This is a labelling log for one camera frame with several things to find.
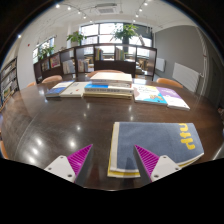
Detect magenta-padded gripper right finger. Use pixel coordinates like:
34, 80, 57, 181
133, 144, 183, 186

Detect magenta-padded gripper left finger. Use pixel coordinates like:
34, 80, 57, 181
43, 143, 93, 187

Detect grey towel with yellow print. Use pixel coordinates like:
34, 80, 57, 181
107, 121, 205, 179

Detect purple and white book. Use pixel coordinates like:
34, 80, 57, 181
156, 86, 191, 111

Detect white book with colourful picture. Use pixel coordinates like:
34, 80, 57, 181
132, 84, 169, 106

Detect blue cover book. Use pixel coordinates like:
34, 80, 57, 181
44, 79, 76, 99

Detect thin white book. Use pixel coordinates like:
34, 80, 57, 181
59, 81, 90, 98

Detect flat yellowish book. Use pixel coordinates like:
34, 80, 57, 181
83, 91, 134, 100

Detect orange chairs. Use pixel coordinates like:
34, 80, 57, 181
0, 69, 184, 160

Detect blue and white book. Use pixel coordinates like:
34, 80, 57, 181
83, 82, 134, 94

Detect large white radiator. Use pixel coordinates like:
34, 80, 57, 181
172, 62, 201, 93

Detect small white radiator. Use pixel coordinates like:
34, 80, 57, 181
155, 57, 167, 73

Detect curved dark shelf unit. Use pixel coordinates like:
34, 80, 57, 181
33, 43, 158, 84

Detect potted plant by window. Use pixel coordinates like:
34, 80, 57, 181
37, 45, 56, 61

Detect small potted plant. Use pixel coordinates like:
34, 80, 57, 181
66, 30, 85, 46

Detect large potted plant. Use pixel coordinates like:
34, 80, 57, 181
113, 23, 139, 44

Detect ceiling spotlights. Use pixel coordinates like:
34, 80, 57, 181
16, 0, 149, 39

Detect ceiling air conditioner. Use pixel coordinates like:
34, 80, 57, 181
94, 3, 118, 15

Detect wall bookshelf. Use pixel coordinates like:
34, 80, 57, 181
0, 57, 19, 108

